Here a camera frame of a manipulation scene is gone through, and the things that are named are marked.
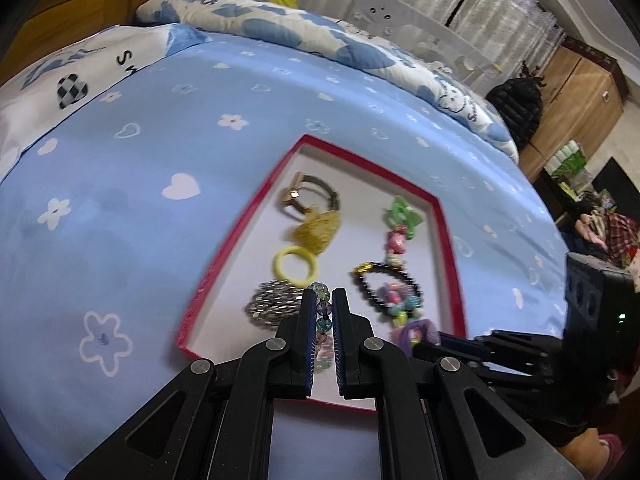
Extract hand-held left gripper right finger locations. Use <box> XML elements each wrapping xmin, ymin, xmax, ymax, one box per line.
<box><xmin>331</xmin><ymin>287</ymin><xmax>583</xmax><ymax>480</ymax></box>

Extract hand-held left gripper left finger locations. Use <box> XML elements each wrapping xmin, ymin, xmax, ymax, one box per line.
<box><xmin>65</xmin><ymin>290</ymin><xmax>318</xmax><ymax>480</ymax></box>

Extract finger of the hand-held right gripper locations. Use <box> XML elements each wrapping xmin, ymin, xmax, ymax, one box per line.
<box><xmin>414</xmin><ymin>342</ymin><xmax>501</xmax><ymax>391</ymax></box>
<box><xmin>437</xmin><ymin>329</ymin><xmax>566</xmax><ymax>361</ymax></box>

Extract purple hair tie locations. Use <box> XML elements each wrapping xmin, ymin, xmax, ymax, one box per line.
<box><xmin>390</xmin><ymin>317</ymin><xmax>441</xmax><ymax>358</ymax></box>

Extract clear crystal bead bracelet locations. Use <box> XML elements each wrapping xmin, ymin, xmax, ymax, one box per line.
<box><xmin>306</xmin><ymin>282</ymin><xmax>335</xmax><ymax>376</ymax></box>

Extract silver metal bracelet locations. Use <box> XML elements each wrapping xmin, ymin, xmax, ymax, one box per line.
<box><xmin>244</xmin><ymin>278</ymin><xmax>306</xmax><ymax>331</ymax></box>

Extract black bead bracelet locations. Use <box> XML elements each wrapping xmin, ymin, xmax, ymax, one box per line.
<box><xmin>350</xmin><ymin>261</ymin><xmax>423</xmax><ymax>318</ymax></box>

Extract colourful charm bracelet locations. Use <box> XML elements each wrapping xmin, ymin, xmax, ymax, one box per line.
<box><xmin>375</xmin><ymin>282</ymin><xmax>426</xmax><ymax>328</ymax></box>

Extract yellow hair tie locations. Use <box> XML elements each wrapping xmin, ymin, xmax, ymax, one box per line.
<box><xmin>272</xmin><ymin>245</ymin><xmax>321</xmax><ymax>289</ymax></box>

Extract pink heart hair clip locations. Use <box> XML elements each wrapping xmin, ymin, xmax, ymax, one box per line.
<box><xmin>384</xmin><ymin>227</ymin><xmax>411</xmax><ymax>266</ymax></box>

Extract yellow bow hair clip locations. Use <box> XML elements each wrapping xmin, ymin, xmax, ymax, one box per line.
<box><xmin>292</xmin><ymin>207</ymin><xmax>342</xmax><ymax>253</ymax></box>

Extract red shallow tray box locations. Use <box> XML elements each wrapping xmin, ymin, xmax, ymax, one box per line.
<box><xmin>176</xmin><ymin>134</ymin><xmax>468</xmax><ymax>413</ymax></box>

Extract person's right hand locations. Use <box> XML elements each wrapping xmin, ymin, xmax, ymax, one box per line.
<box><xmin>562</xmin><ymin>427</ymin><xmax>618</xmax><ymax>480</ymax></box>

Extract black flat panel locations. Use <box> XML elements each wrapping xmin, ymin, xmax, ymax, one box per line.
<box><xmin>590</xmin><ymin>157</ymin><xmax>640</xmax><ymax>211</ymax></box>

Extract gold wristwatch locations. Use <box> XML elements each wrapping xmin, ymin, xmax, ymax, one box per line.
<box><xmin>278</xmin><ymin>172</ymin><xmax>343</xmax><ymax>218</ymax></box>

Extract green and white boxes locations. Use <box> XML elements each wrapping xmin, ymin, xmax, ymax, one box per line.
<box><xmin>545</xmin><ymin>140</ymin><xmax>591</xmax><ymax>181</ymax></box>

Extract wooden wardrobe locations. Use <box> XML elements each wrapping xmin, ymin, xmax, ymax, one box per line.
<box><xmin>517</xmin><ymin>37</ymin><xmax>631</xmax><ymax>181</ymax></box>

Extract black padded jacket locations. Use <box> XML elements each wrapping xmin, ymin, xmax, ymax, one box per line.
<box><xmin>485</xmin><ymin>60</ymin><xmax>545</xmax><ymax>150</ymax></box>

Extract blue flower print bed sheet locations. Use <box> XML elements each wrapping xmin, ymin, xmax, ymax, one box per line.
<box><xmin>0</xmin><ymin>30</ymin><xmax>571</xmax><ymax>480</ymax></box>

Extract blue and white printed quilt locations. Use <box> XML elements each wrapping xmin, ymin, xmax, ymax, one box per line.
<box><xmin>135</xmin><ymin>0</ymin><xmax>521</xmax><ymax>163</ymax></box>

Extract white bed headboard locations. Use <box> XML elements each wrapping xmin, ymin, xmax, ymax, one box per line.
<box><xmin>220</xmin><ymin>0</ymin><xmax>501</xmax><ymax>96</ymax></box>

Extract white printed pillow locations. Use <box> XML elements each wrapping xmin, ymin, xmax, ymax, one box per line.
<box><xmin>0</xmin><ymin>25</ymin><xmax>206</xmax><ymax>181</ymax></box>

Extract green bow hair tie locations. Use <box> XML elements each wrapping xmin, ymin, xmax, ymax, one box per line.
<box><xmin>382</xmin><ymin>196</ymin><xmax>423</xmax><ymax>231</ymax></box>

